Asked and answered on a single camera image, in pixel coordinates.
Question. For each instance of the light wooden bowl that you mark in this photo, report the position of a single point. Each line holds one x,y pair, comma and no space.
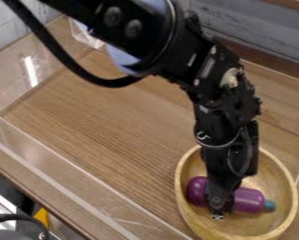
239,226

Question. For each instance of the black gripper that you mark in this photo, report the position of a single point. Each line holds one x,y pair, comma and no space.
231,160

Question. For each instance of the yellow tag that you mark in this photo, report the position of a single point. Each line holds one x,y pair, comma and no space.
42,216

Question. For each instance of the purple toy eggplant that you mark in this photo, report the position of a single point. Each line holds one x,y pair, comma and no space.
249,199

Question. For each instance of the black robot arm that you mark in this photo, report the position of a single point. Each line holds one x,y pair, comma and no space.
155,39

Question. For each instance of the clear acrylic corner bracket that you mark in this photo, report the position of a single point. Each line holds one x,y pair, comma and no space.
82,35

